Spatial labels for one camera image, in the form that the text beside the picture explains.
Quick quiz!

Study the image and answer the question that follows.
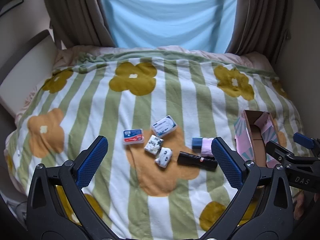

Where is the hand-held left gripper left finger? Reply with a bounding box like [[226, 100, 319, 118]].
[[26, 135, 118, 240]]

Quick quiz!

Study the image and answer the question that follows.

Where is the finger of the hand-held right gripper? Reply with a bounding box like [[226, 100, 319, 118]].
[[265, 141, 297, 167], [293, 132, 317, 152]]

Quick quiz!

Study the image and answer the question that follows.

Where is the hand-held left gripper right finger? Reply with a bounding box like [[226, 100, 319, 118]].
[[200, 137, 294, 240]]

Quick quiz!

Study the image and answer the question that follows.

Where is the pink patterned cardboard box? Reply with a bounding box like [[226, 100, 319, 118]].
[[233, 109, 288, 168]]

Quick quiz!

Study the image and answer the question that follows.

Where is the black tube packet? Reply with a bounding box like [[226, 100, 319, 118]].
[[177, 151, 218, 172]]

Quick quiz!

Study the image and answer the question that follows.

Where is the small blue box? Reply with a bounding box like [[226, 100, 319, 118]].
[[192, 137, 204, 150]]

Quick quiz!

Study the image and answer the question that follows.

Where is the red blue label plastic case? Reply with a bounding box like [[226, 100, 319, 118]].
[[122, 128, 145, 145]]

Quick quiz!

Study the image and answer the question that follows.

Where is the floral print tissue pack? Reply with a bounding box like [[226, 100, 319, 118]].
[[144, 135, 164, 156]]

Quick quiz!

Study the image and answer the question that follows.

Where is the white dotted tissue pack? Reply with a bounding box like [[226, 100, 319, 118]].
[[154, 147, 174, 168]]

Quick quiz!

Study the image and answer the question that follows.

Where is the white blue label plastic case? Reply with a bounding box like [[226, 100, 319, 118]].
[[151, 115, 179, 139]]

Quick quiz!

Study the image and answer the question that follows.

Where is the person's right hand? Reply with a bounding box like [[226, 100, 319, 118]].
[[293, 192, 320, 220]]

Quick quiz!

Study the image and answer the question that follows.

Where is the striped floral blanket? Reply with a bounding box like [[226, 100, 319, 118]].
[[4, 51, 303, 240]]

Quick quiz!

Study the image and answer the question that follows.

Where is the white bed headboard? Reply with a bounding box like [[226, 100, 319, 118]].
[[0, 29, 62, 120]]

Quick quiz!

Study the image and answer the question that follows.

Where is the beige curtain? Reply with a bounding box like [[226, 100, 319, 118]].
[[39, 0, 117, 50], [226, 0, 292, 64]]

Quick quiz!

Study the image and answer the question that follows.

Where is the light blue sheet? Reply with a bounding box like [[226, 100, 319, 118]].
[[98, 0, 238, 55]]

